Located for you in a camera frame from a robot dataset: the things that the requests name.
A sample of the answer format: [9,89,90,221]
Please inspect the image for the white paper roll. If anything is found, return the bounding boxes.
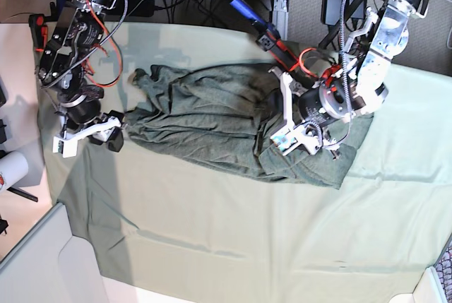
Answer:
[0,151,29,191]

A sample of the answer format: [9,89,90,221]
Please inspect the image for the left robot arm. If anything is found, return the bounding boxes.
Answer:
[252,0,429,127]

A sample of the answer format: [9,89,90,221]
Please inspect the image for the blue orange bar clamp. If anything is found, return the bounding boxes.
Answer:
[230,0,299,71]

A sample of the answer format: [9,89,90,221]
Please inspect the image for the black power brick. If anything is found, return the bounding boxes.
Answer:
[126,0,155,18]

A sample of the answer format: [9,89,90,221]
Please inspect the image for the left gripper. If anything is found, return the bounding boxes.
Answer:
[257,85,357,126]

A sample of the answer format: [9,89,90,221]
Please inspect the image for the light green table cloth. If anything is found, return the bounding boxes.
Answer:
[34,20,452,303]

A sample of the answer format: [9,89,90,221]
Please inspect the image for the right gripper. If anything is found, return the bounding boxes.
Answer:
[63,97,124,152]

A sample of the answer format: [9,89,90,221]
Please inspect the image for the orange black corner clamp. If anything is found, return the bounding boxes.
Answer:
[28,13,52,52]

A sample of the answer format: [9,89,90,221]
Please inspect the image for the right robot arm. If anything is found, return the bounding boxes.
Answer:
[37,0,124,158]

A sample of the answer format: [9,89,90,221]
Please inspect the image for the aluminium table leg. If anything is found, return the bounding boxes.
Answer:
[271,0,289,40]

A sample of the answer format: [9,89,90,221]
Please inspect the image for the green T-shirt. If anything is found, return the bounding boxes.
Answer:
[126,63,373,189]

